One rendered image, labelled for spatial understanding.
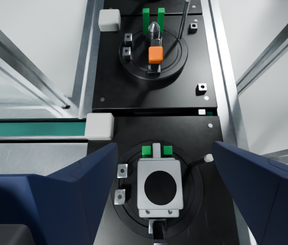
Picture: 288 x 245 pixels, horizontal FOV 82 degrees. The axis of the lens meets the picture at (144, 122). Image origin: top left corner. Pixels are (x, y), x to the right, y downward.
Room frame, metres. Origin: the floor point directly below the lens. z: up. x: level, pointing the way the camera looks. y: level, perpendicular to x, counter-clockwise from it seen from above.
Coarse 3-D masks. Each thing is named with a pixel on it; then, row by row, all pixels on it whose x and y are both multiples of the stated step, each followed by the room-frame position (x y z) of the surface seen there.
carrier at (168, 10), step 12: (108, 0) 0.43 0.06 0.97; (120, 0) 0.43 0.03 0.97; (132, 0) 0.42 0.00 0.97; (144, 0) 0.42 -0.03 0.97; (156, 0) 0.42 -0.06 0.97; (168, 0) 0.41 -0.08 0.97; (180, 0) 0.41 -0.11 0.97; (192, 0) 0.41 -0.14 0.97; (120, 12) 0.39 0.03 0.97; (132, 12) 0.38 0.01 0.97; (156, 12) 0.38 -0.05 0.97; (168, 12) 0.37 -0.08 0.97; (180, 12) 0.37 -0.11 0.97; (192, 12) 0.37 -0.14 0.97
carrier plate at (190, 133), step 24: (120, 120) 0.11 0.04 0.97; (144, 120) 0.10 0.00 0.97; (168, 120) 0.10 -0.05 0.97; (192, 120) 0.10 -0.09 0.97; (216, 120) 0.09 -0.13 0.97; (96, 144) 0.07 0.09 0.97; (120, 144) 0.06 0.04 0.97; (192, 144) 0.05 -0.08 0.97; (216, 168) 0.01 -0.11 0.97; (216, 192) -0.03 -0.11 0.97; (216, 216) -0.06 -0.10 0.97; (96, 240) -0.08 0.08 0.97; (120, 240) -0.08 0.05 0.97; (144, 240) -0.08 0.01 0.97; (168, 240) -0.08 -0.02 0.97; (192, 240) -0.09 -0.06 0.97; (216, 240) -0.09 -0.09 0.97
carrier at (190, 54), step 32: (128, 32) 0.32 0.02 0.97; (160, 32) 0.25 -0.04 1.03; (192, 32) 0.31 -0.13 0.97; (128, 64) 0.22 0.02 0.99; (160, 64) 0.21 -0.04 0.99; (192, 64) 0.22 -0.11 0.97; (96, 96) 0.16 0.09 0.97; (128, 96) 0.16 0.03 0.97; (160, 96) 0.15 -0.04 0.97; (192, 96) 0.15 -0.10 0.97
